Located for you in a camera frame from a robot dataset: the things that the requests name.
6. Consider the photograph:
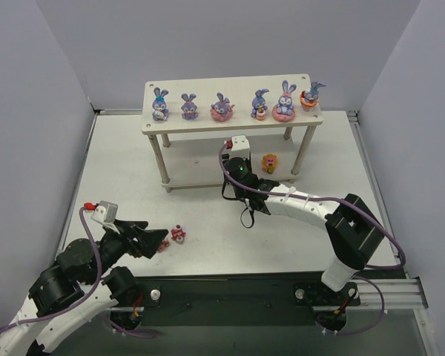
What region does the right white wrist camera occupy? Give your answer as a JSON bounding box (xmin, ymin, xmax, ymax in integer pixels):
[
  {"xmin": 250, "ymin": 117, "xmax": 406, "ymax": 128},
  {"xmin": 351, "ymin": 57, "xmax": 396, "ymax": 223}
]
[{"xmin": 225, "ymin": 135, "xmax": 251, "ymax": 159}]

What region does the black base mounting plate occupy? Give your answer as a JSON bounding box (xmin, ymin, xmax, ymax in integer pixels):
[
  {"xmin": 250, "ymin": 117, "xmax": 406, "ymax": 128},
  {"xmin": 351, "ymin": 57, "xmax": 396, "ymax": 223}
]
[{"xmin": 103, "ymin": 272, "xmax": 360, "ymax": 330}]

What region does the white wooden two-tier shelf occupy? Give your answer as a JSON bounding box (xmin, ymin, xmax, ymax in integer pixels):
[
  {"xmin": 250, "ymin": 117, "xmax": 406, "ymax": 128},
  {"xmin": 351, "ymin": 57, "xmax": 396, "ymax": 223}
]
[{"xmin": 141, "ymin": 73, "xmax": 323, "ymax": 191}]

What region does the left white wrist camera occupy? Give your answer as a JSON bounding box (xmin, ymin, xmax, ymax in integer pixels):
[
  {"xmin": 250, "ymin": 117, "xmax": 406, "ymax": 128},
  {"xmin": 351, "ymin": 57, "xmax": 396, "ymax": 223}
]
[{"xmin": 83, "ymin": 200, "xmax": 118, "ymax": 229}]

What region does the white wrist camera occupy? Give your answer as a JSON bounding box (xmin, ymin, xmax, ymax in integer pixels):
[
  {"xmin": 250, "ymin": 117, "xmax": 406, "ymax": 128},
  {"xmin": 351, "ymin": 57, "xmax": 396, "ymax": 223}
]
[
  {"xmin": 83, "ymin": 200, "xmax": 118, "ymax": 229},
  {"xmin": 225, "ymin": 135, "xmax": 251, "ymax": 159}
]

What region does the purple bunny blue bow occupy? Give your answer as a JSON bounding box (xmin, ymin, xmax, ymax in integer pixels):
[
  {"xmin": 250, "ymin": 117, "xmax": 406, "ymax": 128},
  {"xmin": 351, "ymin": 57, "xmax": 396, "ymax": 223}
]
[{"xmin": 151, "ymin": 87, "xmax": 169, "ymax": 121}]

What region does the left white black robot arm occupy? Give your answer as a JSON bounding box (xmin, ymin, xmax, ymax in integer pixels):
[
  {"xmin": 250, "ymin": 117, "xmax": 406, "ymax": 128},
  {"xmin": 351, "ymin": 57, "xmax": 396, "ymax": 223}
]
[{"xmin": 0, "ymin": 221, "xmax": 168, "ymax": 355}]

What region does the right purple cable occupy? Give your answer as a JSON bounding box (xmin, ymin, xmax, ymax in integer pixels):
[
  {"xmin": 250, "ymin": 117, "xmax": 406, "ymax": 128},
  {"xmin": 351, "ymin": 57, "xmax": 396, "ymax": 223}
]
[{"xmin": 217, "ymin": 142, "xmax": 406, "ymax": 270}]

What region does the purple cable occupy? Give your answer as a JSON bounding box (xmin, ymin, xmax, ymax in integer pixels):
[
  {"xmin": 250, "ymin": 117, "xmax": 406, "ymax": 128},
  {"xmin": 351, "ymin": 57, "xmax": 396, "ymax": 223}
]
[
  {"xmin": 0, "ymin": 205, "xmax": 105, "ymax": 334},
  {"xmin": 217, "ymin": 142, "xmax": 406, "ymax": 270}
]

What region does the purple bunny red base toy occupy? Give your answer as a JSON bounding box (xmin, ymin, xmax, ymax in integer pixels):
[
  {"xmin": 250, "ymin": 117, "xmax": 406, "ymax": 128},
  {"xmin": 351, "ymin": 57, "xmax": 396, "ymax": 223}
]
[{"xmin": 300, "ymin": 81, "xmax": 326, "ymax": 112}]

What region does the small purple bunny with strawberry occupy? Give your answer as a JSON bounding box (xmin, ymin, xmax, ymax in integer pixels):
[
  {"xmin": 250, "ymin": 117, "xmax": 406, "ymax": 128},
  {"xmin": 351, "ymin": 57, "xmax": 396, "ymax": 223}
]
[{"xmin": 251, "ymin": 88, "xmax": 269, "ymax": 121}]

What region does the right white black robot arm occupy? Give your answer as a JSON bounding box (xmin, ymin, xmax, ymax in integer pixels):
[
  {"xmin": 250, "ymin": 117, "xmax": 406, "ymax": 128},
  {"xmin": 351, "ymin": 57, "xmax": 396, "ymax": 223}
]
[{"xmin": 220, "ymin": 154, "xmax": 384, "ymax": 292}]

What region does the pink bear cake toy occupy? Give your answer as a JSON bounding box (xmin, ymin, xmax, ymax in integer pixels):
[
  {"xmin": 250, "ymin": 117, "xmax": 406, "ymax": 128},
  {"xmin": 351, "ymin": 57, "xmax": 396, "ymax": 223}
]
[{"xmin": 171, "ymin": 225, "xmax": 186, "ymax": 244}]

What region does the purple bunny sitting toy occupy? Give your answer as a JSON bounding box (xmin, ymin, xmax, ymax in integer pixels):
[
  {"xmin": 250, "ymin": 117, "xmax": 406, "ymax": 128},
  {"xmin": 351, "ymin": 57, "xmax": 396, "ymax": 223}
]
[{"xmin": 181, "ymin": 93, "xmax": 198, "ymax": 120}]

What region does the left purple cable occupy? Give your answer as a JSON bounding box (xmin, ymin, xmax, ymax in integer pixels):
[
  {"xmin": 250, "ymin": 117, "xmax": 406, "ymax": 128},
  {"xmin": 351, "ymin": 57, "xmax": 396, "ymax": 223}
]
[{"xmin": 0, "ymin": 205, "xmax": 105, "ymax": 334}]

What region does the pink bear sunflower toy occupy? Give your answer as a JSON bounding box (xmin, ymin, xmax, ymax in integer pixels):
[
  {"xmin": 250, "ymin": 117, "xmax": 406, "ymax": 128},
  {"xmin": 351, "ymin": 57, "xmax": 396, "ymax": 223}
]
[{"xmin": 261, "ymin": 154, "xmax": 278, "ymax": 174}]

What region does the pink strawberry cake toy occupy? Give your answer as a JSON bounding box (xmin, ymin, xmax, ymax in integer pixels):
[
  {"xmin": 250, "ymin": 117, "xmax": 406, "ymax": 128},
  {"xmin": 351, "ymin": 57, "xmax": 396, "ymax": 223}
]
[{"xmin": 157, "ymin": 240, "xmax": 170, "ymax": 253}]

